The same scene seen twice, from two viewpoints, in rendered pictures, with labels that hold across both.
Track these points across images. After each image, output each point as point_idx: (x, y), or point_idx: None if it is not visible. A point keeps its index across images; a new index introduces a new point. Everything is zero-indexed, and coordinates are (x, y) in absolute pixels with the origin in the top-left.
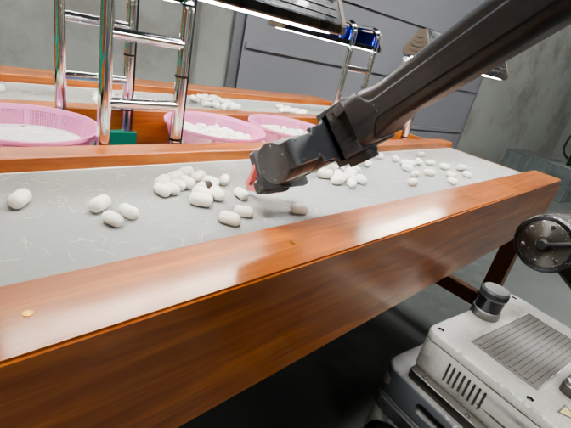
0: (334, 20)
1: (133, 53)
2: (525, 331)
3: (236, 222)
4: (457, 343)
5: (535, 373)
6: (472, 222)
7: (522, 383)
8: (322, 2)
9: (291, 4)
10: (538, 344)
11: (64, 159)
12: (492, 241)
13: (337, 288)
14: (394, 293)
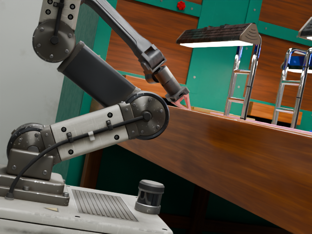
0: (237, 34)
1: (298, 95)
2: (116, 208)
3: None
4: (122, 194)
5: (80, 193)
6: (175, 121)
7: (78, 189)
8: (239, 29)
9: (224, 34)
10: (100, 205)
11: (202, 112)
12: (202, 169)
13: None
14: (139, 143)
